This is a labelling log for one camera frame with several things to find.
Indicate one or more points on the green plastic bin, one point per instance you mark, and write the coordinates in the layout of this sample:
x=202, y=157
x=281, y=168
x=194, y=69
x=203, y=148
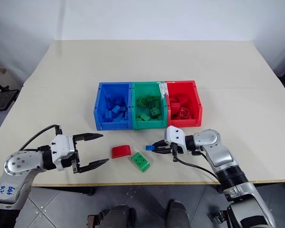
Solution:
x=148, y=124

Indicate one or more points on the small blue block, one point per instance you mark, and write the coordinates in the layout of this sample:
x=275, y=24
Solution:
x=148, y=147

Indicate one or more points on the dark rounded shape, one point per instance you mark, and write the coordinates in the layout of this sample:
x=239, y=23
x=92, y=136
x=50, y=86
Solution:
x=118, y=217
x=177, y=215

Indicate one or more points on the black mesh stand base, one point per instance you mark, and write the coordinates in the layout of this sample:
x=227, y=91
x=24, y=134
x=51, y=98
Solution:
x=2, y=99

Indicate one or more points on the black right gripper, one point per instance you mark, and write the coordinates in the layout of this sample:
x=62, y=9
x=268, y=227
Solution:
x=178, y=149

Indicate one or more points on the red block with white lines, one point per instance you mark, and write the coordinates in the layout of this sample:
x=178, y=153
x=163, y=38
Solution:
x=184, y=112

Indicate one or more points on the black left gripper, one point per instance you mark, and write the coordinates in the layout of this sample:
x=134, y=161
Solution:
x=76, y=161

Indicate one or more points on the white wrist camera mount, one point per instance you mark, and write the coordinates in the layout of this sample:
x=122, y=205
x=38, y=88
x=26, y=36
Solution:
x=174, y=135
x=61, y=148

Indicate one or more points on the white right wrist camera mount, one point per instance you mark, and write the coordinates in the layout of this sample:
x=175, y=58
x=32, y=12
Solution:
x=174, y=135

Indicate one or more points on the red curved block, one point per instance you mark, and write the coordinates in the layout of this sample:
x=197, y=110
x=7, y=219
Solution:
x=120, y=151

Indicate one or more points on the red plastic bin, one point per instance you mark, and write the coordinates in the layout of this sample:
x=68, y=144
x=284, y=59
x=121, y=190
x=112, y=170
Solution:
x=187, y=122

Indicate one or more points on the white torn tape label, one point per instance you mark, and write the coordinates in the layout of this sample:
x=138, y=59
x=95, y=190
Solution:
x=162, y=89

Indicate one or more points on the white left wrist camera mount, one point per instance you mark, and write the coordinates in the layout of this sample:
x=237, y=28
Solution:
x=61, y=148

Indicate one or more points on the black stand rod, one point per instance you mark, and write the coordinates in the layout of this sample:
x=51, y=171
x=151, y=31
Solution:
x=0, y=85

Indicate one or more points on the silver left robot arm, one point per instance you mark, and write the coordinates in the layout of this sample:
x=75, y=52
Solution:
x=21, y=164

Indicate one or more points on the green studded block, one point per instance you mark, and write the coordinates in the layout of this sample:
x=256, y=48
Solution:
x=140, y=162

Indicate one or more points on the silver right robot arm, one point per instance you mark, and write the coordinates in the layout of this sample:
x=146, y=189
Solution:
x=224, y=161

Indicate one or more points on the blue plastic bin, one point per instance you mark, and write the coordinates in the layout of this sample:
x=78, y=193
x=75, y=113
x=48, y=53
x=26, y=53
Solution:
x=114, y=124

